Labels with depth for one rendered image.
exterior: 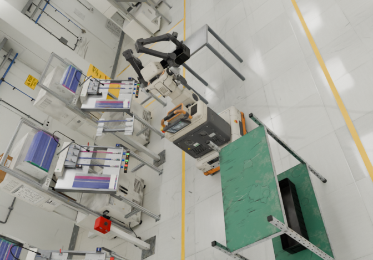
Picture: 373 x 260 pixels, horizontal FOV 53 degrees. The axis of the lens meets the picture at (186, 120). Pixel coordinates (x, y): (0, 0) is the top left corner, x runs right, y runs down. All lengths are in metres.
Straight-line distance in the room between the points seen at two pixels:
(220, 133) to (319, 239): 1.62
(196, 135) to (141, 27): 5.12
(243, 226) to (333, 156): 1.41
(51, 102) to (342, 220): 4.09
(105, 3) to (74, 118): 3.55
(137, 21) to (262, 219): 6.82
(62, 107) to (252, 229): 3.87
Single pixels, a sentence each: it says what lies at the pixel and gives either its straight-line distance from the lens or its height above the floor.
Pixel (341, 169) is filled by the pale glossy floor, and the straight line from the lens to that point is 3.55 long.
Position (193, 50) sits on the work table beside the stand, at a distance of 4.86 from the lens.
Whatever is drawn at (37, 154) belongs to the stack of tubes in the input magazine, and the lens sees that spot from 4.73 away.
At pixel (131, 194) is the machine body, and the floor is 0.25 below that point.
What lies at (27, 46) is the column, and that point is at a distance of 7.61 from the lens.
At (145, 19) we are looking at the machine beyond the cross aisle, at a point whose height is 0.43.
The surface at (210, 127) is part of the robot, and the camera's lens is 3.95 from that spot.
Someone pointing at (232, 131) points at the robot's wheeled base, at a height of 0.28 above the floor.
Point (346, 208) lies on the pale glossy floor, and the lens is 3.37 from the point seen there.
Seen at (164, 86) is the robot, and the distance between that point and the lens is 4.02.
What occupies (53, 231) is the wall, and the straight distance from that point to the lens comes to 6.32.
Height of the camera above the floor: 2.78
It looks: 30 degrees down
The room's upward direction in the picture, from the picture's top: 52 degrees counter-clockwise
